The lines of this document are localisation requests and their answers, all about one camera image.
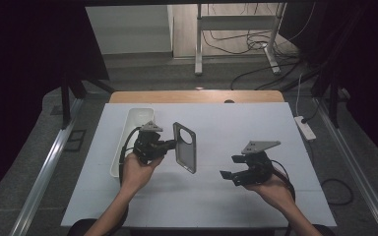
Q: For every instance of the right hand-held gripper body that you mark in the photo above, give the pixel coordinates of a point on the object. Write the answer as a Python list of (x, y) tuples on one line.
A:
[(257, 167)]

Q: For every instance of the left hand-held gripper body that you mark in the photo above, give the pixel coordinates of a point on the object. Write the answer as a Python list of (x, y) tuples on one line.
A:
[(147, 146)]

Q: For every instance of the grey phone case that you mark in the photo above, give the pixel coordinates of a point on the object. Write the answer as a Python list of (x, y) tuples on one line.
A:
[(185, 155)]

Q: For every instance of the white plastic storage bin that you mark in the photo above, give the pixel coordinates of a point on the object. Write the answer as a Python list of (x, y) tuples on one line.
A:
[(138, 116)]

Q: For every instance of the person's right hand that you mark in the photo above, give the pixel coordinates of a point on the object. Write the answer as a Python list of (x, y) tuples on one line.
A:
[(275, 193)]

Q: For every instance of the person's left hand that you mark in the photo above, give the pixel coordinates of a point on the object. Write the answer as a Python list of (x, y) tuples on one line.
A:
[(136, 177)]

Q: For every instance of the white foam board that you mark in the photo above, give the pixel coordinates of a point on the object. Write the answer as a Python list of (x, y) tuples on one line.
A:
[(242, 118)]

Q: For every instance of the white power strip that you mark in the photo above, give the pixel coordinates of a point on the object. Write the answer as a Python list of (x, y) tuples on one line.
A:
[(305, 128)]

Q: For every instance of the black floor plate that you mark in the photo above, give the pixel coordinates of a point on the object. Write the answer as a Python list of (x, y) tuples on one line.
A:
[(75, 140)]

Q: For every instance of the black metal stand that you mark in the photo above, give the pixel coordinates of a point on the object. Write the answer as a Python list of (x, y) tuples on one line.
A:
[(334, 101), (66, 98)]

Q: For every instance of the white cabinet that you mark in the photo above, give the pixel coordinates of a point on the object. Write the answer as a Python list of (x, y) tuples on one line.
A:
[(128, 29)]

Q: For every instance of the aluminium rail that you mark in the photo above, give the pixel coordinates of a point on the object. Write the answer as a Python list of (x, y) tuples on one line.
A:
[(351, 164), (46, 170)]

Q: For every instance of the white metal desk frame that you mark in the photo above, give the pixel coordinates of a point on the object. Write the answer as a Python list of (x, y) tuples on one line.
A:
[(198, 42)]

